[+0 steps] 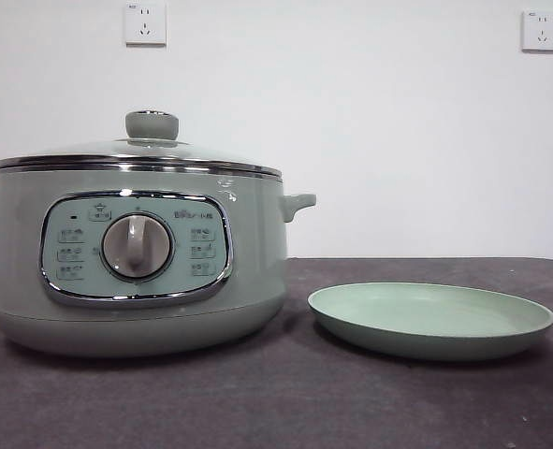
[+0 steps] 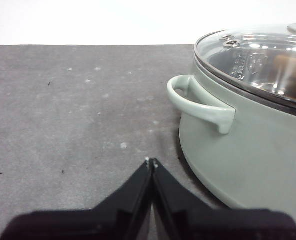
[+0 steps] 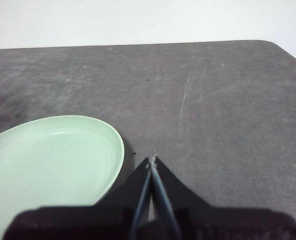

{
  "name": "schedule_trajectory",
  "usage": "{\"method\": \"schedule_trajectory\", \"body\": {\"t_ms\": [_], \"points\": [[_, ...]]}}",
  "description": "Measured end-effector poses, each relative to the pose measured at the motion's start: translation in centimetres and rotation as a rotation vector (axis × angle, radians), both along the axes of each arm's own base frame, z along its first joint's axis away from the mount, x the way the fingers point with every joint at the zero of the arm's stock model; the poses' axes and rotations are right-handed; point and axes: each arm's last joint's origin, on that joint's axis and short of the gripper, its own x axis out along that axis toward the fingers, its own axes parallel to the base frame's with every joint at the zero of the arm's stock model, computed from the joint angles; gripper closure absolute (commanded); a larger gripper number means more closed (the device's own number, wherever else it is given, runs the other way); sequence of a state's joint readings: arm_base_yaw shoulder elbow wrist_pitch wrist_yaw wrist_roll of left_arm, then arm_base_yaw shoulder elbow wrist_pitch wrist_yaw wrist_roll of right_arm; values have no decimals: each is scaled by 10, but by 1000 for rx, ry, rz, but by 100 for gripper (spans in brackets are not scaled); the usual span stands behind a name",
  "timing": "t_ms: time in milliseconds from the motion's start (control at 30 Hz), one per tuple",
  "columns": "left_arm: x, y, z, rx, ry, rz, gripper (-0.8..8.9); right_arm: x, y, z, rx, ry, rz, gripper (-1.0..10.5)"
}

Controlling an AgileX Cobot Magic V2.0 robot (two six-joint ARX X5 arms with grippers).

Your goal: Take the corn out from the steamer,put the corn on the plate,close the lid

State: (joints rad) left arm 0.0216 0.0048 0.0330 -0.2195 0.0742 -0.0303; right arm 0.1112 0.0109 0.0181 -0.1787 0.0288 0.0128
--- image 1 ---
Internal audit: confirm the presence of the glass lid with green knob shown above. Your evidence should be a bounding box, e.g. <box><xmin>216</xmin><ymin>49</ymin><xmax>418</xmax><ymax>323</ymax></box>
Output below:
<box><xmin>0</xmin><ymin>109</ymin><xmax>283</xmax><ymax>177</ymax></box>

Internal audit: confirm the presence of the pale green electric steamer pot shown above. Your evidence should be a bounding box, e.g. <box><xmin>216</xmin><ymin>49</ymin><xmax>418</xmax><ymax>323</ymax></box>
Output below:
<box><xmin>0</xmin><ymin>161</ymin><xmax>317</xmax><ymax>359</ymax></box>

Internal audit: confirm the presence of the pale green round plate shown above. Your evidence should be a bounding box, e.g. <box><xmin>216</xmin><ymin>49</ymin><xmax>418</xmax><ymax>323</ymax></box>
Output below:
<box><xmin>307</xmin><ymin>281</ymin><xmax>553</xmax><ymax>363</ymax></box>

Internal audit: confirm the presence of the white wall socket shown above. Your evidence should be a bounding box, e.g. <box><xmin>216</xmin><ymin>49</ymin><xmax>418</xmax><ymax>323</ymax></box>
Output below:
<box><xmin>124</xmin><ymin>1</ymin><xmax>168</xmax><ymax>48</ymax></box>
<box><xmin>520</xmin><ymin>10</ymin><xmax>553</xmax><ymax>53</ymax></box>

